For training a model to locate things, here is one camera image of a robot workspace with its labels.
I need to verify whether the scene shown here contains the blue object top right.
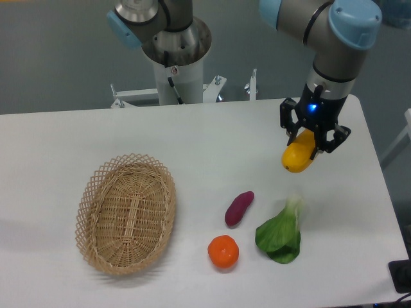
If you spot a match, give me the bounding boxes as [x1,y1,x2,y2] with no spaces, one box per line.
[380,0,410,30]

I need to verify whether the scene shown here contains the black cable on pedestal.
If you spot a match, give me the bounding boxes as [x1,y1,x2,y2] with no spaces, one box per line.
[163,51,186,105]

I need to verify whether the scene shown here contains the black device at table edge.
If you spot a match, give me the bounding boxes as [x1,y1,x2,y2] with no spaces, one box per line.
[388,259,410,294]

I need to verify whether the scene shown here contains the white frame at right edge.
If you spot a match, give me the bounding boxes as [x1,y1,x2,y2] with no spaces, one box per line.
[380,109,410,169]

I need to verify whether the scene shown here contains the purple sweet potato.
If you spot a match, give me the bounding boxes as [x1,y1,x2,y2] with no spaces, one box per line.
[224,191,254,227]

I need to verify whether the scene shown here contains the orange tangerine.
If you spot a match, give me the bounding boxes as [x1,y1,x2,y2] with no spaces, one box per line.
[207,235,240,269]

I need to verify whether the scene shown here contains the green bok choy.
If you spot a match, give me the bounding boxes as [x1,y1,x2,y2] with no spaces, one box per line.
[254,195,304,264]

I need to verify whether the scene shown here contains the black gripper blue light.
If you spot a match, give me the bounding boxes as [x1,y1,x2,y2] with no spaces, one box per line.
[279,81,352,161]

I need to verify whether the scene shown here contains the yellow mango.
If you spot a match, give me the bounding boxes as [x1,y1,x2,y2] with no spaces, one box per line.
[281,129,315,173]

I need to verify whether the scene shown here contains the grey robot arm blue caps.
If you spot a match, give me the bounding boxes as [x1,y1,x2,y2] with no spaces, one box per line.
[107,1,382,159]

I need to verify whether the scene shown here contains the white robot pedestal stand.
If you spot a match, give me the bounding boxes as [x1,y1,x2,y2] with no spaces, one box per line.
[110,17,259,109]

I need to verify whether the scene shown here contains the woven wicker basket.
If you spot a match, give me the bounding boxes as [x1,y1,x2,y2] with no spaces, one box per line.
[75,153,176,275]

